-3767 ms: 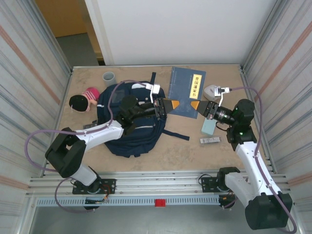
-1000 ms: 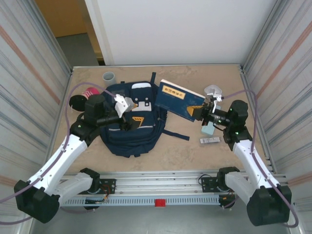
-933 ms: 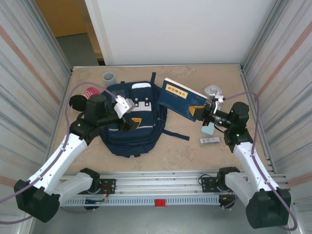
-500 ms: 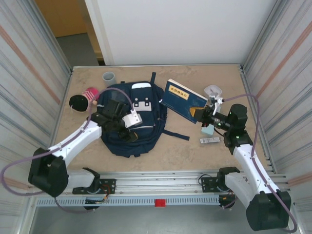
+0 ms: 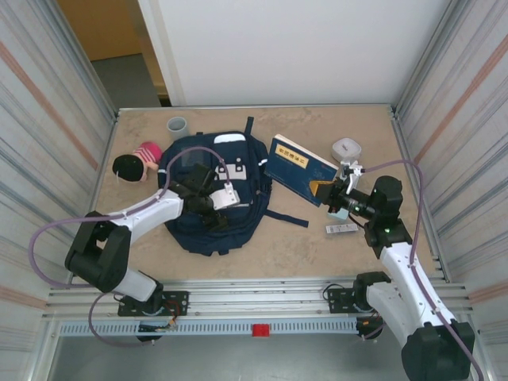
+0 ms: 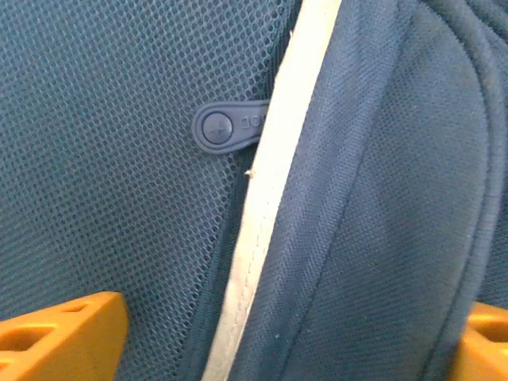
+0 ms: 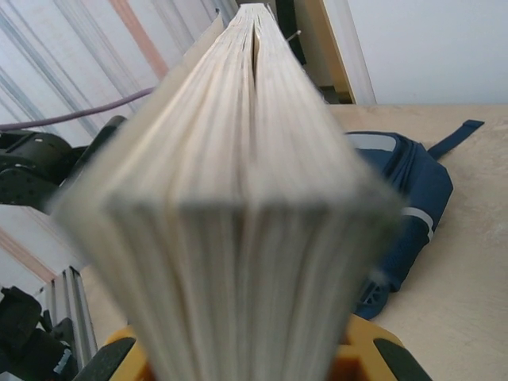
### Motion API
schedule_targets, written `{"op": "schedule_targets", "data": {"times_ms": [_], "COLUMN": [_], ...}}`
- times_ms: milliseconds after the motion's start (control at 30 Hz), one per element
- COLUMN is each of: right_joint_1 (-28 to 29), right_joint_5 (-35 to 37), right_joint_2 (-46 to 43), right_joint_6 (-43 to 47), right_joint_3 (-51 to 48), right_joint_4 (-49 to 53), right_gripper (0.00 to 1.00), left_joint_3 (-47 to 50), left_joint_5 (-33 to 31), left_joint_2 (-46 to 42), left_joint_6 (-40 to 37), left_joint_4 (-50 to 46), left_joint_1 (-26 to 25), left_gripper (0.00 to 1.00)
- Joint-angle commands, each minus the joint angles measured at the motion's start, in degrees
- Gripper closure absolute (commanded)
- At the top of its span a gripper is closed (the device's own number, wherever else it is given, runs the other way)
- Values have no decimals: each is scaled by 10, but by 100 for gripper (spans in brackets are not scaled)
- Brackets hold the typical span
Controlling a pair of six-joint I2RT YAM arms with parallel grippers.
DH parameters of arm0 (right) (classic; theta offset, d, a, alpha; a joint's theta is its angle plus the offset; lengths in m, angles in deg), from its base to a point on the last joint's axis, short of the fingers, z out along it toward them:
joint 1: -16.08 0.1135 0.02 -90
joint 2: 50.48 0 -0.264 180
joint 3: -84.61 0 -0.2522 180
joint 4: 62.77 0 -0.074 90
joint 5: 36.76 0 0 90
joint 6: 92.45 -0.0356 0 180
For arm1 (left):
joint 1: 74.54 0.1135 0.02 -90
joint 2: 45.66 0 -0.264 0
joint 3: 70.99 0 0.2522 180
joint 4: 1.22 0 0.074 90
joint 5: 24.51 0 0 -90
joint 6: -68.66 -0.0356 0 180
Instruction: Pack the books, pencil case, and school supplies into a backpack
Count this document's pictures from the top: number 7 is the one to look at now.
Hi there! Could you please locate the translucent ribbed enclosure panel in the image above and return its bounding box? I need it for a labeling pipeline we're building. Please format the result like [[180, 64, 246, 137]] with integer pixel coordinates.
[[0, 0, 243, 287]]

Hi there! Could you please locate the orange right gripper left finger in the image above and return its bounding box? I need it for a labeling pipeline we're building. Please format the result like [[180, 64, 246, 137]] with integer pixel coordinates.
[[75, 325, 154, 381]]

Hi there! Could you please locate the dark blue book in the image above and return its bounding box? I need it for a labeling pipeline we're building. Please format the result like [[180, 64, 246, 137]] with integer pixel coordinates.
[[51, 2, 406, 381]]

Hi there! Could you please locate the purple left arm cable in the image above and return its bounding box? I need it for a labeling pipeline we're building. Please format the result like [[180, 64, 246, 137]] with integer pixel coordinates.
[[0, 87, 156, 134]]

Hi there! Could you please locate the navy blue backpack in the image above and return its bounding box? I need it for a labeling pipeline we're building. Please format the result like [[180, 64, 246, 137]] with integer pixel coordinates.
[[344, 118, 486, 322]]

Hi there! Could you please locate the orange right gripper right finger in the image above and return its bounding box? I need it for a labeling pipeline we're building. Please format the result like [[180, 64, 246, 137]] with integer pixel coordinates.
[[335, 315, 433, 381]]

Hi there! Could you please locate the white door frame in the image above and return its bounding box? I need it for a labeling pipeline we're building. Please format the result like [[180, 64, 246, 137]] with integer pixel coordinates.
[[344, 0, 378, 105]]

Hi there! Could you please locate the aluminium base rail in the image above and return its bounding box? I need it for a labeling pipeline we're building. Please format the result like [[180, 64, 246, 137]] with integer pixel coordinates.
[[45, 264, 99, 360]]

